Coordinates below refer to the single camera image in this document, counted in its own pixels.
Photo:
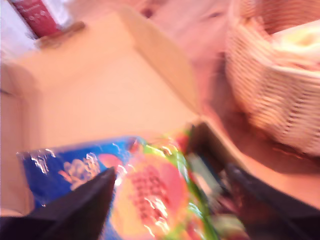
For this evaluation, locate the blue green mini eggs bag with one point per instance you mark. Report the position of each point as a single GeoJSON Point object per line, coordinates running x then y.
{"type": "Point", "coordinates": [150, 190]}

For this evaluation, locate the red white Maltesers bunnies bag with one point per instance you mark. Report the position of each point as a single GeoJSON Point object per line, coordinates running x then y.
{"type": "Point", "coordinates": [300, 42]}

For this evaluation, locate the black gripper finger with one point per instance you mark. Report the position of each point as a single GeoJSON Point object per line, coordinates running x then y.
{"type": "Point", "coordinates": [262, 200]}
{"type": "Point", "coordinates": [82, 205]}

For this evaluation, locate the brown cardboard box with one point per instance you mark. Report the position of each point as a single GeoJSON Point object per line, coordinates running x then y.
{"type": "Point", "coordinates": [100, 87]}

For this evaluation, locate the red label tin can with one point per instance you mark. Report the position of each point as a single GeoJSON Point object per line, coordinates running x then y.
{"type": "Point", "coordinates": [37, 17]}

